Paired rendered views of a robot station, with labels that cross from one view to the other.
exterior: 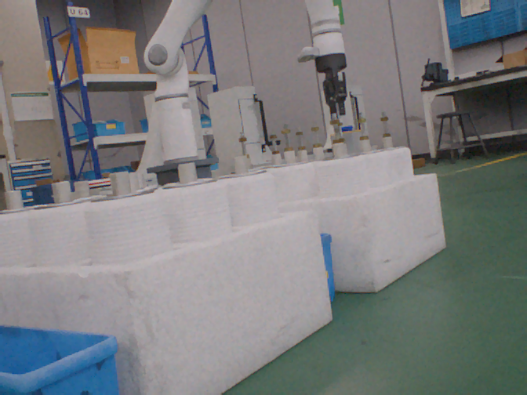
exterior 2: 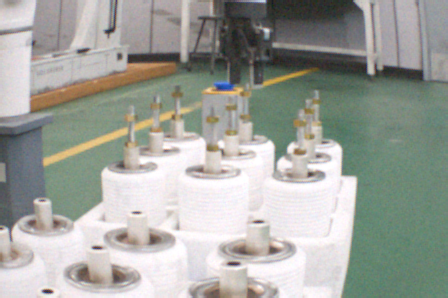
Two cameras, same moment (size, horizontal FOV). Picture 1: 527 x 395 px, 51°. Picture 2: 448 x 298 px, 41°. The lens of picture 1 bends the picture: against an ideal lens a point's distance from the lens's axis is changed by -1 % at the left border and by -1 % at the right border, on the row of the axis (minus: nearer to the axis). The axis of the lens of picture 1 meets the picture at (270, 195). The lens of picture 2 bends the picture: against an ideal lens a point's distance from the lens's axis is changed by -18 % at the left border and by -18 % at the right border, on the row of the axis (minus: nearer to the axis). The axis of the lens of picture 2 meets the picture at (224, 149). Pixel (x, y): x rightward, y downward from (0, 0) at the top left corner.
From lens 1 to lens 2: 0.49 m
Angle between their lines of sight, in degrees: 25
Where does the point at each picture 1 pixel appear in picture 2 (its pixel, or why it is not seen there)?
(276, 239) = not seen: outside the picture
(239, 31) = not seen: outside the picture
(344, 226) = (308, 278)
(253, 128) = not seen: hidden behind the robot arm
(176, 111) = (18, 51)
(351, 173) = (322, 205)
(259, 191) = (296, 282)
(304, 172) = (241, 190)
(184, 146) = (19, 99)
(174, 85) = (21, 15)
